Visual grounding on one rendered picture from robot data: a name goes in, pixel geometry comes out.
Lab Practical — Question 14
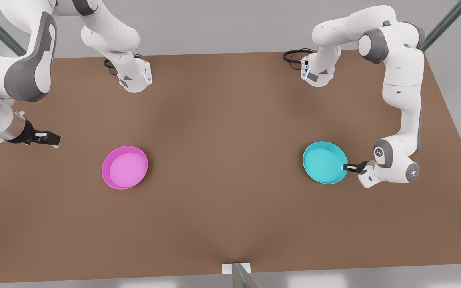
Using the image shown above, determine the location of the white frame post foot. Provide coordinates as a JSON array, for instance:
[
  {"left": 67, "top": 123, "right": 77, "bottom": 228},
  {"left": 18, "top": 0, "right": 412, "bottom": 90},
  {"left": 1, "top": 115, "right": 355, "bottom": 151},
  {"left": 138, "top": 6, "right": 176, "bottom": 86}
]
[{"left": 222, "top": 263, "right": 252, "bottom": 275}]

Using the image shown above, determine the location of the pink plate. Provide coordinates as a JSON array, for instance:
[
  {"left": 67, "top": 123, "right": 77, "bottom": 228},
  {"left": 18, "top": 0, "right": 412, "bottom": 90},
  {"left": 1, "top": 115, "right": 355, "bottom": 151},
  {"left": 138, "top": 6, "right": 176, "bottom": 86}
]
[{"left": 102, "top": 146, "right": 149, "bottom": 190}]

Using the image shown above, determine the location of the black cable loop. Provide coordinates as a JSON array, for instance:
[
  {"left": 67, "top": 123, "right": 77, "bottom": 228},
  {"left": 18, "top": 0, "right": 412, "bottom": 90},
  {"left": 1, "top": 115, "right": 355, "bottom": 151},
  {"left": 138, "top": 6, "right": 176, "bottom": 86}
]
[
  {"left": 103, "top": 54, "right": 143, "bottom": 76},
  {"left": 283, "top": 48, "right": 315, "bottom": 71}
]

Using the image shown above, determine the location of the blue plate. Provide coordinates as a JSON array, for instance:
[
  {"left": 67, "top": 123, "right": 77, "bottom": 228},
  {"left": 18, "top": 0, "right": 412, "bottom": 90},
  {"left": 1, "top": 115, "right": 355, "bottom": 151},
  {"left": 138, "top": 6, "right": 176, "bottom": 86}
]
[{"left": 303, "top": 141, "right": 349, "bottom": 185}]

